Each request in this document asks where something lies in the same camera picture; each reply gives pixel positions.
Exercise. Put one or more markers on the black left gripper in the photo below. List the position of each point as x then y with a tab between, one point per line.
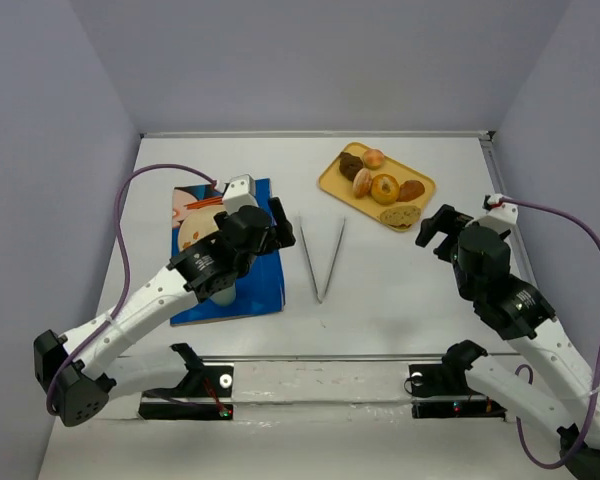
274	231

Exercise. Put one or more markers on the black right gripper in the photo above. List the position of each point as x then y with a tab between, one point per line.
442	234

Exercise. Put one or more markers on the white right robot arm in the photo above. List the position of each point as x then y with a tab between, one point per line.
561	396

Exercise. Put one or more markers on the brown oblong bread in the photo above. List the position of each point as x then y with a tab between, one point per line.
411	190

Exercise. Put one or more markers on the golden bagel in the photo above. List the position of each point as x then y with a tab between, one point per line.
385	189

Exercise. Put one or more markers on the blue illustrated book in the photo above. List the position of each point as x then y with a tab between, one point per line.
261	292

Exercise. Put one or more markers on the yellow tray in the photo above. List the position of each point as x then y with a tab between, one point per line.
332	182

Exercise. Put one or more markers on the metal tongs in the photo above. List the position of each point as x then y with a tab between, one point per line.
321	238

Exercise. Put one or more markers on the seeded bread slice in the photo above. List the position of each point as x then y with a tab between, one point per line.
400	217

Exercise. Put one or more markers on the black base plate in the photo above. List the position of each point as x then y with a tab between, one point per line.
439	392
207	399

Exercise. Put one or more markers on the oval golden bread roll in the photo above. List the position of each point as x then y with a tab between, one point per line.
362	183

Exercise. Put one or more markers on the dark chocolate bread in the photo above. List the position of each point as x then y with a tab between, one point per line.
349	165

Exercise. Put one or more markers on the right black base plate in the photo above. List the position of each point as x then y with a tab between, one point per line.
439	392

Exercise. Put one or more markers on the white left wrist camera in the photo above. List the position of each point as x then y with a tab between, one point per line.
240	191

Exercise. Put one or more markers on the round pink-topped bun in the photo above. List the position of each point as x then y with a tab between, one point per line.
373	159

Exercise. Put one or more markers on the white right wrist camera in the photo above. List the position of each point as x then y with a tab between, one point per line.
500	216

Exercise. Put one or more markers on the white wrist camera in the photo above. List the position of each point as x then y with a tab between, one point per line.
240	191
500	216

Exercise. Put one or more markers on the metal table rail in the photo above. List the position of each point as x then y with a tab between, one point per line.
478	134

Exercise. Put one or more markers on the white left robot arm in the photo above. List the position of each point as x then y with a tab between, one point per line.
83	369

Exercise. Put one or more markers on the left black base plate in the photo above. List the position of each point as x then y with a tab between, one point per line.
207	399

